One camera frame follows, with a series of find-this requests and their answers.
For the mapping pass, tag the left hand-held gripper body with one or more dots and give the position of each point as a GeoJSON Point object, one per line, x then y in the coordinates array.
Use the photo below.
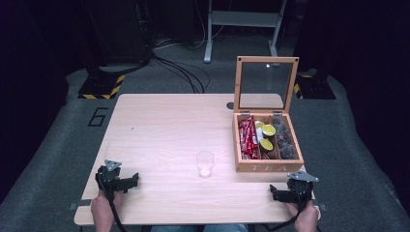
{"type": "Point", "coordinates": [109, 180]}

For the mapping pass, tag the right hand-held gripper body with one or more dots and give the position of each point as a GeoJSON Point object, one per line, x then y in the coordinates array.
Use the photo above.
{"type": "Point", "coordinates": [300, 188]}

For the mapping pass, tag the person's right hand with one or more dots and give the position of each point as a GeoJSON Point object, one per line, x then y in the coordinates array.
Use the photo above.
{"type": "Point", "coordinates": [306, 217]}

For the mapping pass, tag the person's left hand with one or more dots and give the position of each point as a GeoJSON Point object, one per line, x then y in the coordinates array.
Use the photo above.
{"type": "Point", "coordinates": [103, 211]}

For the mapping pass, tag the wooden box with glass lid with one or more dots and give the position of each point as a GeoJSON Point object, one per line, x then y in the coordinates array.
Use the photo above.
{"type": "Point", "coordinates": [267, 162]}

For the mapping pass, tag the yellow lid capsule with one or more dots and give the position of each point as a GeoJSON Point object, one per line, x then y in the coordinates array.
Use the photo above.
{"type": "Point", "coordinates": [269, 130]}
{"type": "Point", "coordinates": [266, 144]}

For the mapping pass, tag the pile of dark tea bags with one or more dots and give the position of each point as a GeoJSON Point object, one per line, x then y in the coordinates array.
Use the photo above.
{"type": "Point", "coordinates": [285, 138]}

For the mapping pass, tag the pile of red stick packets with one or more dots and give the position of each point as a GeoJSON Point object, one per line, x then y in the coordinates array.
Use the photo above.
{"type": "Point", "coordinates": [248, 138]}

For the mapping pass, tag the clear plastic cup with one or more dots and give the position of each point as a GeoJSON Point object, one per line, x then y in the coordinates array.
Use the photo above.
{"type": "Point", "coordinates": [204, 164]}

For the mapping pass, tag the black stand with striped base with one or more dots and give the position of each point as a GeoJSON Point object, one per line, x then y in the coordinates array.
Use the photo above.
{"type": "Point", "coordinates": [102, 85]}
{"type": "Point", "coordinates": [314, 87]}

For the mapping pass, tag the white metal stand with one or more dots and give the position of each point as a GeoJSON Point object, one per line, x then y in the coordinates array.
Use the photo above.
{"type": "Point", "coordinates": [245, 18]}

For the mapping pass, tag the grey metal table bracket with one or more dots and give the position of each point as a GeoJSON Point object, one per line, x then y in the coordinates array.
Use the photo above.
{"type": "Point", "coordinates": [80, 204]}
{"type": "Point", "coordinates": [321, 207]}

